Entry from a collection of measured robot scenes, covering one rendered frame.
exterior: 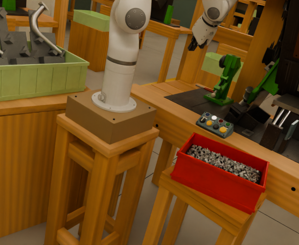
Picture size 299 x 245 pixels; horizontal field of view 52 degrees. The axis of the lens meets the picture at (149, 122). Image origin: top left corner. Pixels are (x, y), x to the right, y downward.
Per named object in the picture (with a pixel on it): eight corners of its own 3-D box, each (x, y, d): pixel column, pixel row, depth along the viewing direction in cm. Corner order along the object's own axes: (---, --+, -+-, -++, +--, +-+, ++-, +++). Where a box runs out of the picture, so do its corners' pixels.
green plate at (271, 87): (265, 104, 139) (296, 66, 129) (251, 93, 142) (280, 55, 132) (273, 101, 148) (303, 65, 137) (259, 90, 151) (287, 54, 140)
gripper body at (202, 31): (223, 27, 124) (209, 47, 133) (214, 10, 128) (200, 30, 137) (209, 26, 120) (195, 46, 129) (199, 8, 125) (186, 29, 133)
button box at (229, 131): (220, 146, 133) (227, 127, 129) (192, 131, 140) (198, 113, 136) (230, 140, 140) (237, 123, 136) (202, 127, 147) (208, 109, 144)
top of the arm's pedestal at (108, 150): (108, 158, 114) (110, 149, 112) (55, 122, 129) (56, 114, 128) (157, 137, 138) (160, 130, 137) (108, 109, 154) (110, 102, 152)
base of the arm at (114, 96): (107, 115, 116) (115, 69, 108) (82, 95, 128) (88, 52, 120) (145, 109, 128) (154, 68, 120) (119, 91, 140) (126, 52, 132)
